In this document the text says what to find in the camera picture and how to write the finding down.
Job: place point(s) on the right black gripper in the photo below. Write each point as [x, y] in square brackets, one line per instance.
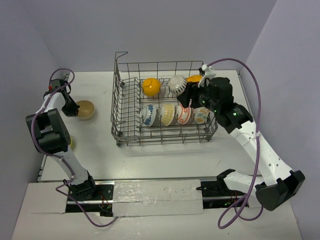
[191, 91]

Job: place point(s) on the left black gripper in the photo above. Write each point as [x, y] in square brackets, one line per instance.
[69, 109]

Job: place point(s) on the tan ceramic bowl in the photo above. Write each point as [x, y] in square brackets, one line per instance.
[86, 109]

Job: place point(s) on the white striped ceramic bowl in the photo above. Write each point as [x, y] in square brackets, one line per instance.
[177, 84]

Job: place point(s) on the red patterned white bowl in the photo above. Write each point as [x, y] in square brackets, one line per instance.
[182, 114]

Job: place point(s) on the pale yellow flower bowl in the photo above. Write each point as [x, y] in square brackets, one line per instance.
[166, 114]

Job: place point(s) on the large orange plastic bowl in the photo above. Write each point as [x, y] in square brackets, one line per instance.
[194, 78]

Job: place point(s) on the white green leaf bowl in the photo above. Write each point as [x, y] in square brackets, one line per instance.
[200, 115]

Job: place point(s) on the small orange plastic bowl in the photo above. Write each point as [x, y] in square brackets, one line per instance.
[151, 87]

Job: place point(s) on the blue floral ceramic bowl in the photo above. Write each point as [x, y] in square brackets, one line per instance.
[148, 114]

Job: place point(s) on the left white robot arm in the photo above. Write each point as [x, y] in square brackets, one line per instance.
[50, 134]

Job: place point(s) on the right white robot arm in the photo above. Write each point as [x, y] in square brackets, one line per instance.
[279, 182]

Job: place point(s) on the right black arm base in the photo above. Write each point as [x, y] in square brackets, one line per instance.
[215, 194]

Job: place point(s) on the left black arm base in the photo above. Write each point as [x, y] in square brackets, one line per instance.
[93, 198]

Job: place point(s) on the lime green plastic bowl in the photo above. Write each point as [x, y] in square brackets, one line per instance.
[72, 144]

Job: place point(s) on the clear plastic tape sheet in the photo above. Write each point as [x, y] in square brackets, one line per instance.
[157, 198]

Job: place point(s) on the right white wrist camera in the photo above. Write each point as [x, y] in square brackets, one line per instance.
[207, 72]

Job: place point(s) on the grey wire dish rack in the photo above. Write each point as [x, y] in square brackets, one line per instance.
[128, 99]

